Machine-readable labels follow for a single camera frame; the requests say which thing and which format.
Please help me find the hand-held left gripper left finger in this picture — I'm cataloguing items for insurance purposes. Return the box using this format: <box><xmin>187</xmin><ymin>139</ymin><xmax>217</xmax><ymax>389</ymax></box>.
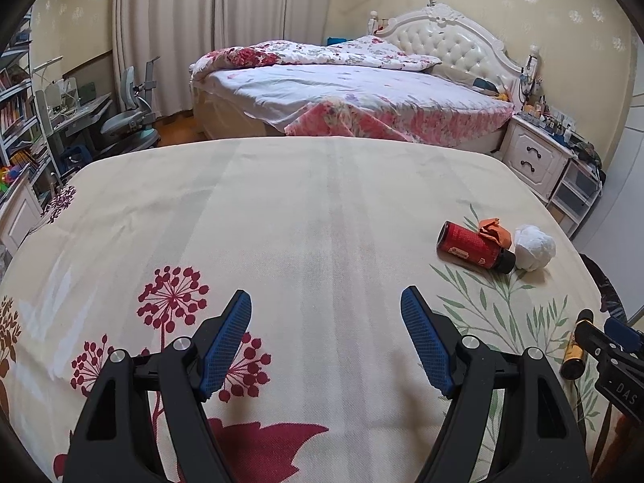
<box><xmin>63</xmin><ymin>289</ymin><xmax>252</xmax><ymax>483</ymax></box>

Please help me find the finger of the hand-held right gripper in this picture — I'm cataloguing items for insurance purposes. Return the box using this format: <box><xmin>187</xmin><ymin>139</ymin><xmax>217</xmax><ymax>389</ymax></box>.
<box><xmin>604</xmin><ymin>318</ymin><xmax>644</xmax><ymax>355</ymax></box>
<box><xmin>574</xmin><ymin>319</ymin><xmax>622</xmax><ymax>365</ymax></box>

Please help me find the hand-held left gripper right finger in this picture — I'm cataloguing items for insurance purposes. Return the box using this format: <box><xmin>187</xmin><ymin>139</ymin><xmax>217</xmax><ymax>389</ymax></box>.
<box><xmin>400</xmin><ymin>286</ymin><xmax>592</xmax><ymax>483</ymax></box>

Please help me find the yellow bottle with black cap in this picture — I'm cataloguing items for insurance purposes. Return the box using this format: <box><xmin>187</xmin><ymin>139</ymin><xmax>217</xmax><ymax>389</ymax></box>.
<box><xmin>559</xmin><ymin>310</ymin><xmax>595</xmax><ymax>381</ymax></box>

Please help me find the trash bin with black bag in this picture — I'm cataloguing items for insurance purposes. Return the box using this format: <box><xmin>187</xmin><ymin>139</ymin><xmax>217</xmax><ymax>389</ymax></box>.
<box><xmin>578</xmin><ymin>253</ymin><xmax>631</xmax><ymax>328</ymax></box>

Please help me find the orange clothing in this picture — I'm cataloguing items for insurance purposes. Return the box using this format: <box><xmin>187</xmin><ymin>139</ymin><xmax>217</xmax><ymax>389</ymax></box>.
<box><xmin>599</xmin><ymin>405</ymin><xmax>644</xmax><ymax>483</ymax></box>

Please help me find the red bottle with black cap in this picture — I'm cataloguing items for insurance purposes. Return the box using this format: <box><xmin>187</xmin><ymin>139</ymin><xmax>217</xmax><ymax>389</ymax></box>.
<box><xmin>437</xmin><ymin>220</ymin><xmax>518</xmax><ymax>275</ymax></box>

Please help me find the white crumpled tissue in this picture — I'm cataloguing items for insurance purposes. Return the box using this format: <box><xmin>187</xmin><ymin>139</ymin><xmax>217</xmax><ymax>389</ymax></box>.
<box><xmin>511</xmin><ymin>223</ymin><xmax>557</xmax><ymax>272</ymax></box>

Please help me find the small orange crumpled wrapper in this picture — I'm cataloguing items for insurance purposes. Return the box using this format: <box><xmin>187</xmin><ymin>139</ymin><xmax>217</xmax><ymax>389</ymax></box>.
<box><xmin>477</xmin><ymin>217</ymin><xmax>514</xmax><ymax>250</ymax></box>

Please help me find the clear plastic drawer unit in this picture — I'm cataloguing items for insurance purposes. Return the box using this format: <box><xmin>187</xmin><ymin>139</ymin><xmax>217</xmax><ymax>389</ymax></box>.
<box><xmin>546</xmin><ymin>158</ymin><xmax>605</xmax><ymax>238</ymax></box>

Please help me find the cream floral tablecloth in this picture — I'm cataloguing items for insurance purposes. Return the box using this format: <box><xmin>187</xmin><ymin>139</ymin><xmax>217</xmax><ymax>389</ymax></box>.
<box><xmin>0</xmin><ymin>136</ymin><xmax>621</xmax><ymax>483</ymax></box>

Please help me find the white wardrobe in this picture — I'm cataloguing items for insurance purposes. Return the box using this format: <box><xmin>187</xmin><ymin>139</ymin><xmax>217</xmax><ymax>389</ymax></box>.
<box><xmin>571</xmin><ymin>20</ymin><xmax>644</xmax><ymax>267</ymax></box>

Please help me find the white nightstand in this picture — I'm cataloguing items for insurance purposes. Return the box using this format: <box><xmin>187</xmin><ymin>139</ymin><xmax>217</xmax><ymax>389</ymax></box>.
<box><xmin>500</xmin><ymin>113</ymin><xmax>578</xmax><ymax>203</ymax></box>

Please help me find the clutter of small bottles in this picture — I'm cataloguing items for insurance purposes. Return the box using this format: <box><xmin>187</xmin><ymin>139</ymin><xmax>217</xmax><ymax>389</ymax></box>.
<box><xmin>520</xmin><ymin>45</ymin><xmax>603</xmax><ymax>168</ymax></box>

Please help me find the white cabinet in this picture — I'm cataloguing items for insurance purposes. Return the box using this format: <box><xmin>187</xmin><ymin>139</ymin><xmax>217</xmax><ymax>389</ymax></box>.
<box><xmin>0</xmin><ymin>180</ymin><xmax>48</xmax><ymax>260</ymax></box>

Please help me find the grey desk chair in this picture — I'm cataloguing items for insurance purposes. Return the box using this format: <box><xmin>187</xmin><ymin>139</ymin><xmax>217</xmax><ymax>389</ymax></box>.
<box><xmin>98</xmin><ymin>58</ymin><xmax>163</xmax><ymax>153</ymax></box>

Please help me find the floral bed sheet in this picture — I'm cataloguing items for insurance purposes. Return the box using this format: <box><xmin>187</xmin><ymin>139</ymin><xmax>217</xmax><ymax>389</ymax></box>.
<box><xmin>194</xmin><ymin>66</ymin><xmax>515</xmax><ymax>149</ymax></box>

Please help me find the floral duvet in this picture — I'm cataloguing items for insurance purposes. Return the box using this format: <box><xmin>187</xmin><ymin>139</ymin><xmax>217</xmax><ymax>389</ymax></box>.
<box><xmin>190</xmin><ymin>35</ymin><xmax>444</xmax><ymax>82</ymax></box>

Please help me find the white tufted bed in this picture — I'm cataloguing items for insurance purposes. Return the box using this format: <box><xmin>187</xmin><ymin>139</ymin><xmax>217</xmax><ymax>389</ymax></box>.
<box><xmin>188</xmin><ymin>2</ymin><xmax>527</xmax><ymax>156</ymax></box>

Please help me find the bookshelf with books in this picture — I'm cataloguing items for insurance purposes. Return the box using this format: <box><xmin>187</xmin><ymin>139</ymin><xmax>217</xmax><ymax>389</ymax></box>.
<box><xmin>0</xmin><ymin>7</ymin><xmax>57</xmax><ymax>207</ymax></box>

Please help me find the beige curtain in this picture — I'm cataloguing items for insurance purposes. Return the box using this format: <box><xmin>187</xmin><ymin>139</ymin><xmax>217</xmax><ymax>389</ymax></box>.
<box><xmin>215</xmin><ymin>0</ymin><xmax>334</xmax><ymax>61</ymax></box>
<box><xmin>111</xmin><ymin>0</ymin><xmax>218</xmax><ymax>122</ymax></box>

